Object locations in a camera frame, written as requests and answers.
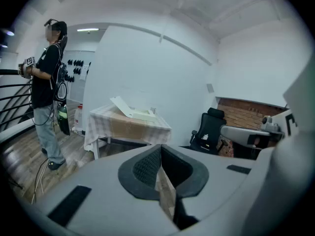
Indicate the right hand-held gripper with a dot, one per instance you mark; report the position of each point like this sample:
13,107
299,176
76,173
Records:
280,124

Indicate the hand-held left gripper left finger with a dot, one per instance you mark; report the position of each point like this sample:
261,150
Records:
137,178

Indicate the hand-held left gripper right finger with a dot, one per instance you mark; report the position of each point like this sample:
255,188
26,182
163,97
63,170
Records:
189,178

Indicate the black office chair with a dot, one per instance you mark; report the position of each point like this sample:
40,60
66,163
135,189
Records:
209,129

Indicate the checked tablecloth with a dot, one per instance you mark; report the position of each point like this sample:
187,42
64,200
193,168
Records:
118,126

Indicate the white plastic jug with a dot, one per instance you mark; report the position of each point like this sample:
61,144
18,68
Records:
78,119

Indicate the white paper sheet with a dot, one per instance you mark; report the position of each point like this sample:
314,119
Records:
83,72

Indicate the long ceiling tube light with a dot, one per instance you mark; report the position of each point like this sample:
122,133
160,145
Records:
87,30

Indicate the black stair railing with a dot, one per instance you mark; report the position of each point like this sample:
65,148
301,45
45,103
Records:
9,85

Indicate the round ceiling spotlight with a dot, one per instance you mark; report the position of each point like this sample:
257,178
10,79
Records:
9,32

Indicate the grey wall plate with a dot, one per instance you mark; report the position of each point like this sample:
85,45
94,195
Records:
210,88

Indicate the white wall pipe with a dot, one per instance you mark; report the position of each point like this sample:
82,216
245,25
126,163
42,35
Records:
197,55

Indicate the row of black wall-hung items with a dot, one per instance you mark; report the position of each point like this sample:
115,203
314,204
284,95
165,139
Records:
77,63

